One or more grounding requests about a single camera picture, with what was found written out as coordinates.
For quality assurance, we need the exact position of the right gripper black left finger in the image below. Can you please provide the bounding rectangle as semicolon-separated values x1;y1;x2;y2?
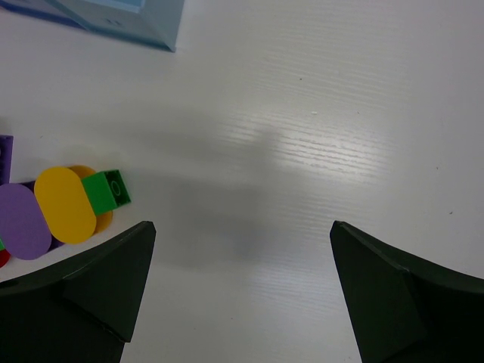
1;221;156;362

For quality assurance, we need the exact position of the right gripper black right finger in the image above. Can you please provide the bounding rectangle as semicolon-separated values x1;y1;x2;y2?
330;221;483;362

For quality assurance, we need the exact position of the green square lego brick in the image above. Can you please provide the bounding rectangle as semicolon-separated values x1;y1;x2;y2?
82;169;131;216

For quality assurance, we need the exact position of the purple lego brick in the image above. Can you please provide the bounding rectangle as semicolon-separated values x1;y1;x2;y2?
0;135;14;185

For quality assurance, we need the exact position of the pink and blue sorting tray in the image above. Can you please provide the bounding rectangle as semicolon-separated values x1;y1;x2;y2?
1;0;185;52

